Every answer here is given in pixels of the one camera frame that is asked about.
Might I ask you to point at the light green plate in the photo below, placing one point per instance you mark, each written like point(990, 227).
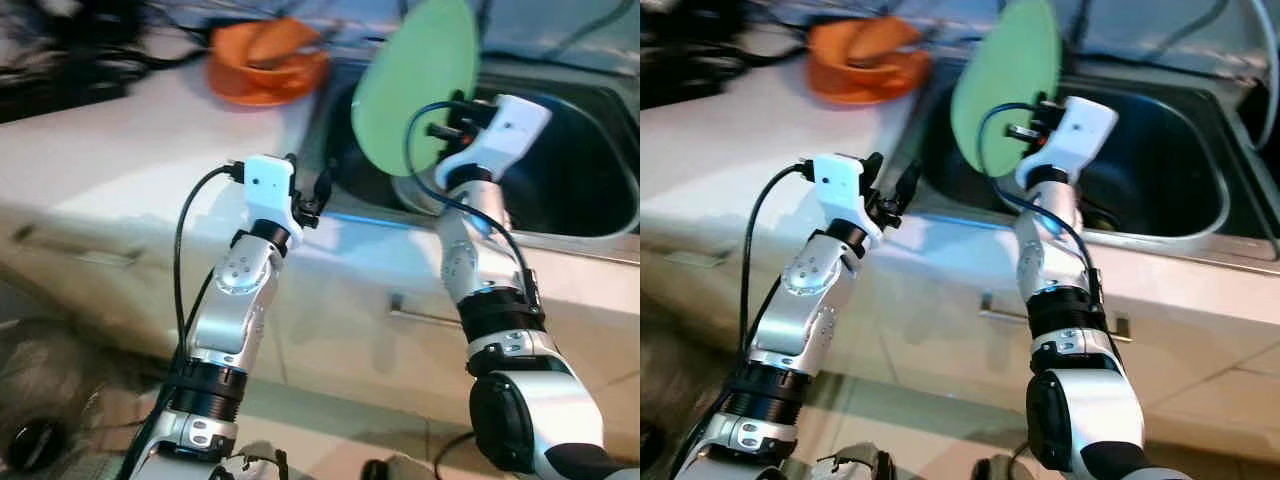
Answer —
point(1010, 60)
point(420, 60)

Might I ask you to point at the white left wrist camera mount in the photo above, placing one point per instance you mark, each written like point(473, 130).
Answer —
point(268, 185)
point(840, 185)

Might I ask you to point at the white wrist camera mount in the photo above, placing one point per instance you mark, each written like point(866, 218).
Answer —
point(840, 185)
point(268, 185)
point(1080, 130)
point(510, 130)

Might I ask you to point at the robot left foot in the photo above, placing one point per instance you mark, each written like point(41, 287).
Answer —
point(255, 465)
point(850, 465)

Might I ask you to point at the black floor fan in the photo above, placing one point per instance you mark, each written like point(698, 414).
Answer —
point(40, 400)
point(665, 410)

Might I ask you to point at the orange plate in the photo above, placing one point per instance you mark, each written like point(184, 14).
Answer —
point(250, 92)
point(850, 90)

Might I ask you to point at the black power strip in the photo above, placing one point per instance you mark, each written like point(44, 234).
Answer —
point(50, 90)
point(680, 85)

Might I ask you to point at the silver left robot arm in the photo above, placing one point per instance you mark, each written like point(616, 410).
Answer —
point(230, 310)
point(810, 300)

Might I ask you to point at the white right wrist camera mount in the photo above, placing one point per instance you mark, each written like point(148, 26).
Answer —
point(510, 130)
point(1080, 130)

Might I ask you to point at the stainless steel sink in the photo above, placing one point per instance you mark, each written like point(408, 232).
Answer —
point(1170, 150)
point(580, 150)

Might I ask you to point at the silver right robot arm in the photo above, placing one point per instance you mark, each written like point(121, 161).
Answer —
point(1045, 260)
point(470, 270)

